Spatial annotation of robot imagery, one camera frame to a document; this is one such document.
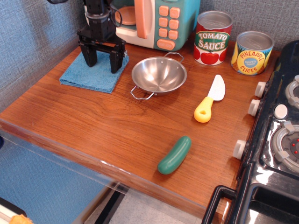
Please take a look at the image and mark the blue cloth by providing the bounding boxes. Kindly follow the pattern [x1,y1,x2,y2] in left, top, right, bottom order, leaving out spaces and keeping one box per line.
[59,51,129,93]

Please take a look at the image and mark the white stove knob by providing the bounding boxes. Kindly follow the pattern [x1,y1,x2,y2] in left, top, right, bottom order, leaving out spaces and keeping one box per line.
[233,140,247,160]
[248,99,260,117]
[255,82,267,98]

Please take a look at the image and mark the teal toy microwave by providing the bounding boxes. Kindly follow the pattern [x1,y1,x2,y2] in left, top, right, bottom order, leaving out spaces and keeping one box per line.
[112,0,200,52]

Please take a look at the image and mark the pineapple slices can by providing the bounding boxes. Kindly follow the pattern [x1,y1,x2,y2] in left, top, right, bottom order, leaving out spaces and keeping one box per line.
[231,31,274,76]

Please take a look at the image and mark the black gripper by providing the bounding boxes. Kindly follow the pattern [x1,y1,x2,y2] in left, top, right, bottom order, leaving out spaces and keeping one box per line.
[77,14,126,74]

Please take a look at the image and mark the black toy stove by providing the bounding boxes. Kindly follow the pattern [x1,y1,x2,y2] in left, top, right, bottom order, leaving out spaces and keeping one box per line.
[202,41,299,224]

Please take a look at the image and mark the green toy sausage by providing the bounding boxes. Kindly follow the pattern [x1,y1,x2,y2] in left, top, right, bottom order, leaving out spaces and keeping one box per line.
[157,136,192,175]

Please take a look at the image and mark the white stove knob top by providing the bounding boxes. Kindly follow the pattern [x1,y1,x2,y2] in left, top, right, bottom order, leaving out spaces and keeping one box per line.
[255,82,267,98]

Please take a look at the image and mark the orange fuzzy object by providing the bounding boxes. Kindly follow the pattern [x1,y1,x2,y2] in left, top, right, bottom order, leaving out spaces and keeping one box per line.
[9,214,33,224]

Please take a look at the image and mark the tomato sauce can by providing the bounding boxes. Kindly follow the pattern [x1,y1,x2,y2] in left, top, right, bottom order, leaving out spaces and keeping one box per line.
[193,11,233,66]

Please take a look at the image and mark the white stove knob middle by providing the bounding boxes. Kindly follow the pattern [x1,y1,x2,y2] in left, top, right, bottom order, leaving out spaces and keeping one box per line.
[248,99,260,117]

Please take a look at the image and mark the yellow handled toy knife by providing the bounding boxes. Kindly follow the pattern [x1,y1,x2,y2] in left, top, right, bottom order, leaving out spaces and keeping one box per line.
[194,74,226,123]

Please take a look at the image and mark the white stove knob bottom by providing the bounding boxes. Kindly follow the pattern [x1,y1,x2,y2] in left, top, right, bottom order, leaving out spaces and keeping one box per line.
[233,140,247,160]

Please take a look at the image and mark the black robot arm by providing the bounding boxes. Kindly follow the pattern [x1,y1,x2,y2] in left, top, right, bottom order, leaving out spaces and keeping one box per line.
[77,0,126,73]

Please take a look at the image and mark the small steel pot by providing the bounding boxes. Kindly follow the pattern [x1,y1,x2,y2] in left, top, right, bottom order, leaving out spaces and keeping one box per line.
[130,52,187,100]

